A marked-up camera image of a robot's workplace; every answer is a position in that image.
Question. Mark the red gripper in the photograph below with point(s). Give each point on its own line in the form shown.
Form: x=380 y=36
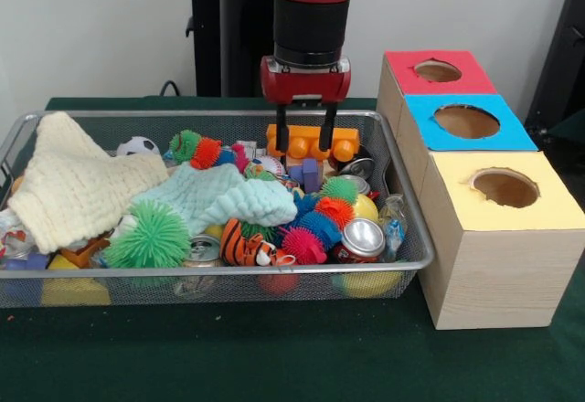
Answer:
x=306 y=83

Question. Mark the orange building block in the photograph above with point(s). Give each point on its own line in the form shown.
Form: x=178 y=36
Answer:
x=304 y=146

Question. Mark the purple toy block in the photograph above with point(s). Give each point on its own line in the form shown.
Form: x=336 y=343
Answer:
x=312 y=176

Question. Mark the red soda can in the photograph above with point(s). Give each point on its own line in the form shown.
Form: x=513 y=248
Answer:
x=358 y=240

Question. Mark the clear mesh bin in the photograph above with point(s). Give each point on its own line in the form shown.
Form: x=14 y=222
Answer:
x=228 y=288

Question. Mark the wooden box with three holes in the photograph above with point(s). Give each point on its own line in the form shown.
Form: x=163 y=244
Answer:
x=498 y=274

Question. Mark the small baseball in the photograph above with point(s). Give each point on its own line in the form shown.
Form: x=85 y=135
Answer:
x=273 y=165

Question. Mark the large multicolour spiky caterpillar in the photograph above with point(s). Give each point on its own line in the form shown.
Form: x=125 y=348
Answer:
x=320 y=228

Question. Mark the small multicolour spiky caterpillar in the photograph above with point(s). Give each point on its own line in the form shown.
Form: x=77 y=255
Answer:
x=205 y=153

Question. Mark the mint knitted cloth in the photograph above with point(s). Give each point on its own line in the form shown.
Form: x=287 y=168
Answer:
x=215 y=196

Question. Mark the tiger plush toy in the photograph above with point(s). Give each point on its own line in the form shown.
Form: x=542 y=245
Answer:
x=237 y=242

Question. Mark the small soccer ball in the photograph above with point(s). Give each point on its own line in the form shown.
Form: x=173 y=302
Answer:
x=137 y=146

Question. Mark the green spiky ball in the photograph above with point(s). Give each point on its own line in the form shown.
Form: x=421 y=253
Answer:
x=148 y=237

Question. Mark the cream knitted cloth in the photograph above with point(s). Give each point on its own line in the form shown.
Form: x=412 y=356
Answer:
x=73 y=183

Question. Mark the black stand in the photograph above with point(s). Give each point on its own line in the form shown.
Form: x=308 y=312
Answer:
x=564 y=77

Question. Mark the dark green side tablecloth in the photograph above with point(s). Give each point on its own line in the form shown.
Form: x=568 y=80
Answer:
x=571 y=125

